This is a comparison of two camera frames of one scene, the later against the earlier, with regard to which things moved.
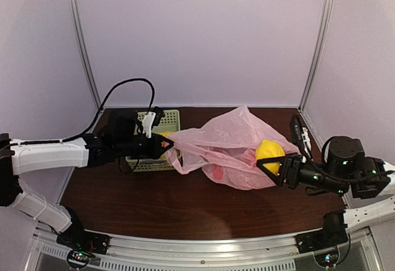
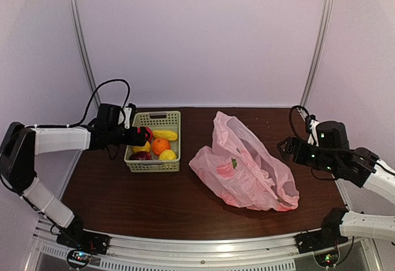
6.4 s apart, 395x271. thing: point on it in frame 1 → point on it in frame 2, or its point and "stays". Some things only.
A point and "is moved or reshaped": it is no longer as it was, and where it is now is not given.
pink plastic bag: (225, 148) is moved or reshaped
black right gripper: (289, 170) → (292, 142)
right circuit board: (327, 260) stays
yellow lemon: (268, 149) → (168, 154)
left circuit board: (78, 259) stays
